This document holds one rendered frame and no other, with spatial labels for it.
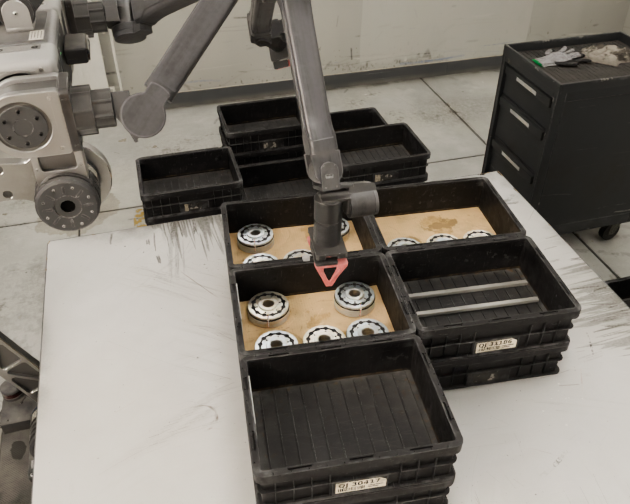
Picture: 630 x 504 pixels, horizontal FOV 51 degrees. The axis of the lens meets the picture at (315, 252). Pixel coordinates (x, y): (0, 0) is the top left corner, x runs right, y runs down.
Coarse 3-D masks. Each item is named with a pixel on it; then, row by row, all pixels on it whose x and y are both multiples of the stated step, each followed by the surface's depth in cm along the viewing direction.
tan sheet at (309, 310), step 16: (240, 304) 169; (304, 304) 169; (320, 304) 169; (288, 320) 164; (304, 320) 164; (320, 320) 164; (336, 320) 164; (352, 320) 164; (384, 320) 164; (256, 336) 160
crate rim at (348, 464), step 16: (400, 336) 146; (416, 336) 146; (272, 352) 142; (288, 352) 142; (304, 352) 142; (320, 352) 143; (240, 368) 138; (432, 368) 138; (432, 384) 136; (448, 416) 129; (256, 448) 123; (416, 448) 123; (432, 448) 123; (448, 448) 123; (256, 464) 120; (304, 464) 120; (320, 464) 120; (336, 464) 120; (352, 464) 121; (368, 464) 122; (384, 464) 122; (256, 480) 120; (272, 480) 119; (288, 480) 120
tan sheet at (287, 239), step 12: (276, 228) 194; (288, 228) 194; (300, 228) 194; (276, 240) 190; (288, 240) 190; (300, 240) 190; (348, 240) 190; (240, 252) 185; (264, 252) 185; (276, 252) 185; (288, 252) 185
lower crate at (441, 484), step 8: (248, 440) 139; (440, 480) 130; (448, 480) 130; (392, 488) 130; (400, 488) 129; (408, 488) 129; (416, 488) 130; (424, 488) 130; (432, 488) 131; (440, 488) 134; (448, 488) 135; (344, 496) 127; (352, 496) 127; (360, 496) 128; (368, 496) 128; (376, 496) 129; (384, 496) 129; (392, 496) 130; (400, 496) 133; (408, 496) 133; (416, 496) 134; (424, 496) 134; (432, 496) 134; (440, 496) 134
